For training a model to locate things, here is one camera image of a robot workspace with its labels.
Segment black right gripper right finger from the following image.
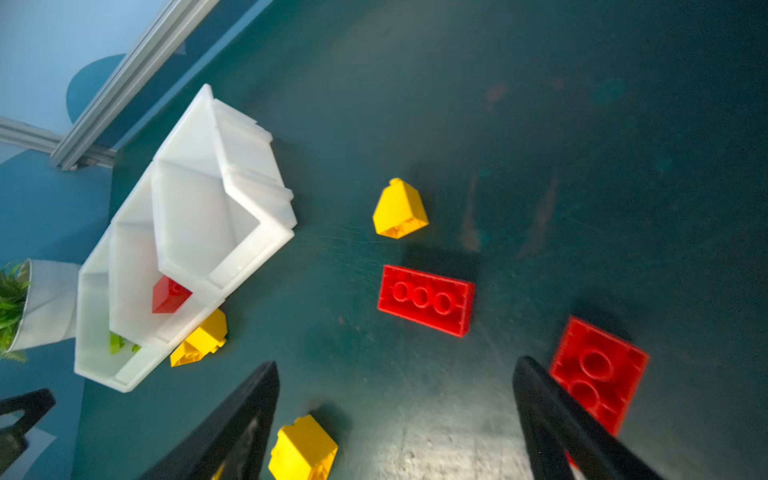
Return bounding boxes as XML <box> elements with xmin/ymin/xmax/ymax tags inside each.
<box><xmin>512</xmin><ymin>356</ymin><xmax>660</xmax><ymax>479</ymax></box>

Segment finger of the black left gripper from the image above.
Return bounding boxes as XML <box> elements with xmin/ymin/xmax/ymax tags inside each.
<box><xmin>1</xmin><ymin>388</ymin><xmax>56</xmax><ymax>474</ymax></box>

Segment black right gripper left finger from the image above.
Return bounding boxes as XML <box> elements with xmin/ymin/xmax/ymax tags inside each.
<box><xmin>142</xmin><ymin>361</ymin><xmax>280</xmax><ymax>479</ymax></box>

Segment yellow tall lego brick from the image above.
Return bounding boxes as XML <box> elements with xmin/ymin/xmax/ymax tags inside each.
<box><xmin>268</xmin><ymin>415</ymin><xmax>338</xmax><ymax>480</ymax></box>

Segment red lego brick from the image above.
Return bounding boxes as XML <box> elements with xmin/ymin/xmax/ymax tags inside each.
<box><xmin>377</xmin><ymin>265</ymin><xmax>475</xmax><ymax>338</ymax></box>
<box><xmin>152</xmin><ymin>276</ymin><xmax>192</xmax><ymax>314</ymax></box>
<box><xmin>549</xmin><ymin>316</ymin><xmax>649</xmax><ymax>436</ymax></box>

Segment green lego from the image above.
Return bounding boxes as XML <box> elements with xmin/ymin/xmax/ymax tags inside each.
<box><xmin>109</xmin><ymin>332</ymin><xmax>141</xmax><ymax>355</ymax></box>

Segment yellow lego pair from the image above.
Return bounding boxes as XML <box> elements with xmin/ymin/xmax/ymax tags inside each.
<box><xmin>170</xmin><ymin>309</ymin><xmax>228</xmax><ymax>367</ymax></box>

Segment yellow sloped lego brick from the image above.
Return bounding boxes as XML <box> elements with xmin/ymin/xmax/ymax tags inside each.
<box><xmin>372</xmin><ymin>178</ymin><xmax>429</xmax><ymax>239</ymax></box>

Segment potted artificial flower plant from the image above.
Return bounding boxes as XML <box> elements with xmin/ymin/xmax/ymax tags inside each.
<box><xmin>1</xmin><ymin>259</ymin><xmax>79</xmax><ymax>362</ymax></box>

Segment white three-compartment bin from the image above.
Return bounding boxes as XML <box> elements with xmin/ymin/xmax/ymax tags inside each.
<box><xmin>74</xmin><ymin>85</ymin><xmax>297</xmax><ymax>393</ymax></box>

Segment aluminium left frame post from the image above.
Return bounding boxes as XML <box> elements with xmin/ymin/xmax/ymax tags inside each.
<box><xmin>1</xmin><ymin>116</ymin><xmax>116</xmax><ymax>168</ymax></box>

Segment aluminium back frame rail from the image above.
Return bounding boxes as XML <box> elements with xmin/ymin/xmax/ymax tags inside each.
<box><xmin>50</xmin><ymin>0</ymin><xmax>219</xmax><ymax>171</ymax></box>

